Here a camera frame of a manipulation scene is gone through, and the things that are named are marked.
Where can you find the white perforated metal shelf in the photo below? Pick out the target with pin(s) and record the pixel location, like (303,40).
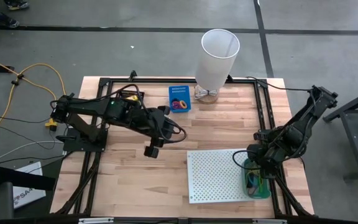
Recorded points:
(213,174)

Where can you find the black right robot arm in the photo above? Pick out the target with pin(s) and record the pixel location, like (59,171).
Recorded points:
(309,124)

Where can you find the white printed paper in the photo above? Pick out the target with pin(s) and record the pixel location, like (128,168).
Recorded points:
(30,196)

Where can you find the blue slotted plastic basket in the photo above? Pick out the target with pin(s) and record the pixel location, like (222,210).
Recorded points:
(179,90)

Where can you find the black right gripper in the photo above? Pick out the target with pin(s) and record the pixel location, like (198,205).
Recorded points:
(266,155)

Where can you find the teal plastic bin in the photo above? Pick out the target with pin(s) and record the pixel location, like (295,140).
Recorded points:
(256,195)

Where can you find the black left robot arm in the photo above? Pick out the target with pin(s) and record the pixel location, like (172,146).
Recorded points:
(89,107)

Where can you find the black aluminium table frame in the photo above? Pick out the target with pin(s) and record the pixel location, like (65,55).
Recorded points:
(166,80)

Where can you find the person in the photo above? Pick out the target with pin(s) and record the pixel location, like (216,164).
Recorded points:
(9,21)

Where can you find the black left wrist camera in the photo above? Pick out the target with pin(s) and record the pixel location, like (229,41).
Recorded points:
(151,151)

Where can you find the yellow green crayon box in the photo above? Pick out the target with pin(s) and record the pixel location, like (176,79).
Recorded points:
(132,98)

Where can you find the yellow coil wristband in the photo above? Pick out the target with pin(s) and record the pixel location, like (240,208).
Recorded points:
(183,104)

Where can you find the blue loop band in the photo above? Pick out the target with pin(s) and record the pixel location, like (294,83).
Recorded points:
(253,180)

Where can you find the purple coil wristband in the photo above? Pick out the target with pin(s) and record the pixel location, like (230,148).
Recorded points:
(175,105)

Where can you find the orange loop band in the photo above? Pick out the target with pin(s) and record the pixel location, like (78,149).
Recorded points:
(251,190)

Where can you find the black side table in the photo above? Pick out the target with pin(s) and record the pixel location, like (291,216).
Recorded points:
(353,124)

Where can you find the black slotted plastic basket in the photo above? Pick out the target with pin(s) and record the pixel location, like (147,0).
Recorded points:
(129,92)

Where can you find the yellow-green loop band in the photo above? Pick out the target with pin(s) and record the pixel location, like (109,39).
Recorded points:
(260,185)

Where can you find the silver bracket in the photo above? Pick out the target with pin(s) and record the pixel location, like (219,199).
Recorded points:
(269,221)
(95,220)

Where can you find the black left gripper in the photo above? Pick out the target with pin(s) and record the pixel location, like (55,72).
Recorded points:
(162,124)

